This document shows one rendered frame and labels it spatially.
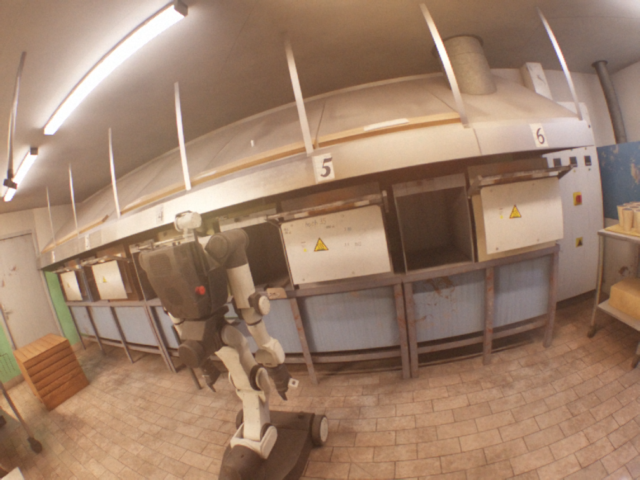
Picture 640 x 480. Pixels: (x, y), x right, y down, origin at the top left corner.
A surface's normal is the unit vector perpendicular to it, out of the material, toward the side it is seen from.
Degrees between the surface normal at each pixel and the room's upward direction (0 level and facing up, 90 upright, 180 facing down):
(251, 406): 60
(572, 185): 90
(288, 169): 79
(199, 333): 45
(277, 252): 90
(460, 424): 0
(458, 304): 90
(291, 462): 0
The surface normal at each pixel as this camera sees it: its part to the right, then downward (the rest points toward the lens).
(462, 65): -0.64, 0.23
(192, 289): 0.95, -0.16
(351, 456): -0.20, -0.97
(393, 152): -0.25, 0.00
